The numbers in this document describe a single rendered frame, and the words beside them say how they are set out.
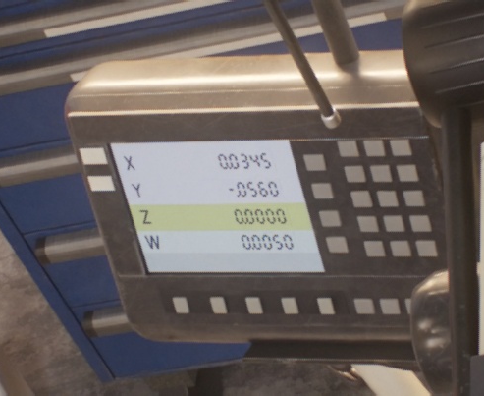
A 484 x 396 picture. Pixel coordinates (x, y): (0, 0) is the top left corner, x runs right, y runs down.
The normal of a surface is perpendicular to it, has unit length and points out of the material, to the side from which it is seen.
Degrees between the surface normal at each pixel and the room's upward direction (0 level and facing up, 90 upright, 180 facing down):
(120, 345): 90
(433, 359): 60
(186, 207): 71
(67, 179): 90
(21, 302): 0
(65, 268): 90
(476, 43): 41
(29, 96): 90
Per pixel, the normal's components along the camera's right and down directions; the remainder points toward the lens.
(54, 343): -0.36, -0.65
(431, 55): -0.32, 0.00
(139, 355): -0.11, 0.75
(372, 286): -0.40, 0.50
